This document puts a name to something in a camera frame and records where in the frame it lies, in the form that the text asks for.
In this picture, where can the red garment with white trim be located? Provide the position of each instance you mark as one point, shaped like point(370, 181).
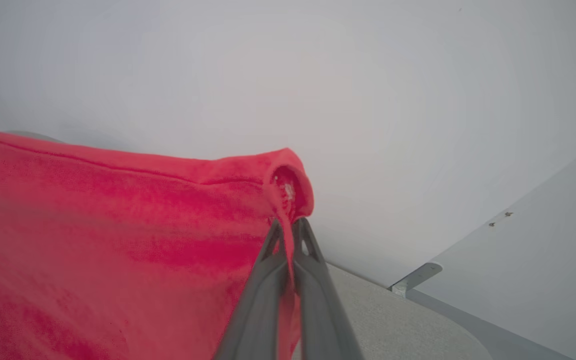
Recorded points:
point(118, 250)

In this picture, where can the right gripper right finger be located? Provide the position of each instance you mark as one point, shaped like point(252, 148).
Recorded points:
point(320, 310)

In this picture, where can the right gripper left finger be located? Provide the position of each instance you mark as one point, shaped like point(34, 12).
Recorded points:
point(258, 305)

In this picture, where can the grey metal wall pole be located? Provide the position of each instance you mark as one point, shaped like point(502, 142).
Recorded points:
point(416, 278)

